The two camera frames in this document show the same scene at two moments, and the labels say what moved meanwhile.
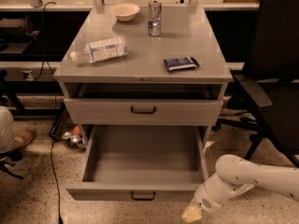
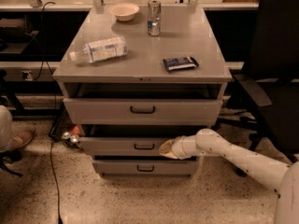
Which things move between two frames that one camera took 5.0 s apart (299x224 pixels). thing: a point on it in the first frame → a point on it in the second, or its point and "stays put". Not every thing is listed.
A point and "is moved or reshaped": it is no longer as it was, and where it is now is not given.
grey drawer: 141,163 is moved or reshaped
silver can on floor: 66,134 stays put
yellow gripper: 202,199 → 178,147
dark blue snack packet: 177,63 stays put
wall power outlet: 27,74 stays put
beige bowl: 124,11 stays put
